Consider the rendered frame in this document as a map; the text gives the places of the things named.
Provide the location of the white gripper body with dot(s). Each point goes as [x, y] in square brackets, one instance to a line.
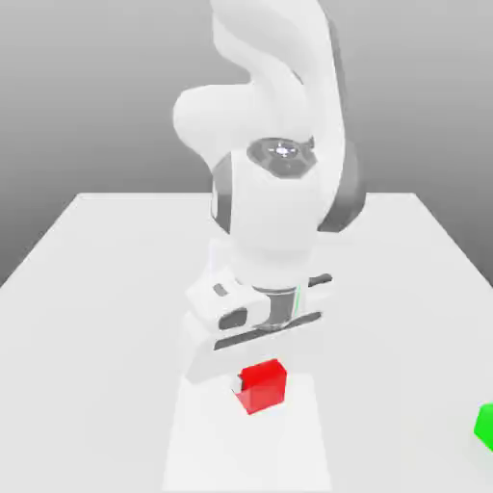
[210, 358]

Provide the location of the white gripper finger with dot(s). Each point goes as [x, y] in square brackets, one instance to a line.
[236, 384]

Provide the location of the small green cube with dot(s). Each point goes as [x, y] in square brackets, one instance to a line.
[485, 425]

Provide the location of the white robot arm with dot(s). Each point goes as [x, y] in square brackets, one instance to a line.
[277, 215]

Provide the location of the small red cube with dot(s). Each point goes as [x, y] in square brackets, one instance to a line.
[264, 389]

